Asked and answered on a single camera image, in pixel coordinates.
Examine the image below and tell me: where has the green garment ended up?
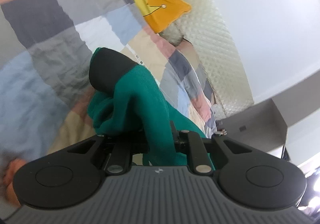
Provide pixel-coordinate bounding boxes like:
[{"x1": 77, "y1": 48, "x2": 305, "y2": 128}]
[{"x1": 87, "y1": 48, "x2": 204, "y2": 166}]

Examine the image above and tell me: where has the left hand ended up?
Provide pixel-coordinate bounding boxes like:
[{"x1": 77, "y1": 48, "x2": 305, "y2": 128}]
[{"x1": 3, "y1": 158, "x2": 26, "y2": 207}]

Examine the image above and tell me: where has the patchwork bed quilt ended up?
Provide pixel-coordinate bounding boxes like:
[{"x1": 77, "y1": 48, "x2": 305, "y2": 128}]
[{"x1": 1, "y1": 0, "x2": 216, "y2": 170}]

